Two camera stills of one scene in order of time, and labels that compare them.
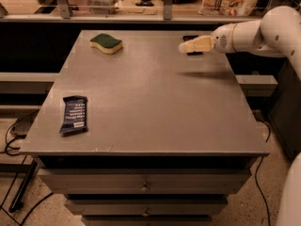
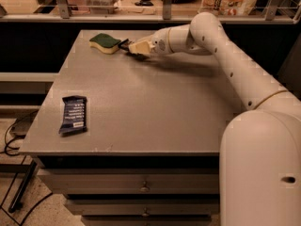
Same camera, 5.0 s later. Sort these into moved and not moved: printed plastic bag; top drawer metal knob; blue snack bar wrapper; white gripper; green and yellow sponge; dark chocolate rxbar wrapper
Moved: dark chocolate rxbar wrapper; white gripper
Not moved: printed plastic bag; top drawer metal knob; green and yellow sponge; blue snack bar wrapper
